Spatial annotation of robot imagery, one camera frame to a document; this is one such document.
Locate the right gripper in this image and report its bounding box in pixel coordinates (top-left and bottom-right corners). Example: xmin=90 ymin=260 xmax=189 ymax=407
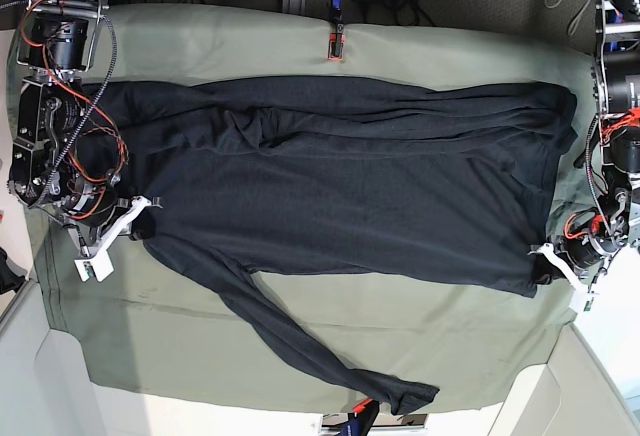
xmin=62 ymin=196 xmax=163 ymax=260

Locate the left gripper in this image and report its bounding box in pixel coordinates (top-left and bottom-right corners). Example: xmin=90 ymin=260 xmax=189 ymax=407
xmin=529 ymin=210 xmax=630 ymax=296

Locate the black long-sleeve T-shirt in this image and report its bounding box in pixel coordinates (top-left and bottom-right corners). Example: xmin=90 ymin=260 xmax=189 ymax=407
xmin=99 ymin=76 xmax=577 ymax=414

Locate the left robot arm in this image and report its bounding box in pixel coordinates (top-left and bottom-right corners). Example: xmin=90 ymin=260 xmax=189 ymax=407
xmin=532 ymin=0 xmax=639 ymax=312

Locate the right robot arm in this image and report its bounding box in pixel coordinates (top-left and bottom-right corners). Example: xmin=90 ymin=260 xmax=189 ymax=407
xmin=8 ymin=0 xmax=159 ymax=257

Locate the green table cloth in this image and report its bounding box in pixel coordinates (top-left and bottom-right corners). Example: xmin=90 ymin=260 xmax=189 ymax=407
xmin=25 ymin=4 xmax=595 ymax=413

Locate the orange black bottom clamp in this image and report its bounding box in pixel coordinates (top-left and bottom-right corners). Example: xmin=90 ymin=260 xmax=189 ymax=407
xmin=338 ymin=398 xmax=380 ymax=436

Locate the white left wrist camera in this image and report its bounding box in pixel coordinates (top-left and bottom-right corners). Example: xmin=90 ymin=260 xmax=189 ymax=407
xmin=569 ymin=291 xmax=596 ymax=314

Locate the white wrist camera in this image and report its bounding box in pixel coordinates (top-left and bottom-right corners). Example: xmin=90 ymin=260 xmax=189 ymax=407
xmin=74 ymin=252 xmax=114 ymax=282
xmin=569 ymin=291 xmax=596 ymax=314

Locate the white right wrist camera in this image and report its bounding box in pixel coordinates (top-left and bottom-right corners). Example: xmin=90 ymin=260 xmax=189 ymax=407
xmin=74 ymin=252 xmax=114 ymax=282

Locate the blue handled top clamp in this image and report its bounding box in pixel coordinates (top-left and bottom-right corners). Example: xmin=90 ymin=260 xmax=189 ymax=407
xmin=328 ymin=0 xmax=344 ymax=61

